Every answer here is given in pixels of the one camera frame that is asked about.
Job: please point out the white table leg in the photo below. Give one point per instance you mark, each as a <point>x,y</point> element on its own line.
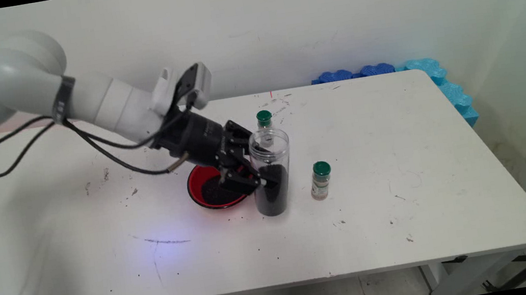
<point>459,279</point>

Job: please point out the pile of black grains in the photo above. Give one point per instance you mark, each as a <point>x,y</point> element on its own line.
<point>213,193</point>

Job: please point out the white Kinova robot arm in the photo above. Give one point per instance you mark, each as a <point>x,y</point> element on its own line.
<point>108,105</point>

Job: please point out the light blue foam strip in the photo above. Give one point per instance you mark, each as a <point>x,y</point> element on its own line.
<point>444,83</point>

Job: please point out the green-capped spice bottle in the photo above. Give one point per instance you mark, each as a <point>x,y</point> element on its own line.
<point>264,118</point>
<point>321,183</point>

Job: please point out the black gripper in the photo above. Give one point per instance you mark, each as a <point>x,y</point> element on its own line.
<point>194,136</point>

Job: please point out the black clip under table edge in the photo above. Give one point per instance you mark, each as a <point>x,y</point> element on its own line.
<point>454,260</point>

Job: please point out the clear jar with black grains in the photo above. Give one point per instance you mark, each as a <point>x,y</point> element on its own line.
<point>274,200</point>

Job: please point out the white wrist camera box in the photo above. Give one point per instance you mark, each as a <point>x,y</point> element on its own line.
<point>205,81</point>

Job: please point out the red bowl with black rim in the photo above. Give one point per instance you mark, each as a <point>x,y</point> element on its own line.
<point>196,182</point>

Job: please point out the dark blue foam piece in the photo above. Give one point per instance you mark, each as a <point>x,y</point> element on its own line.
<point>377,69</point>
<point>333,76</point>

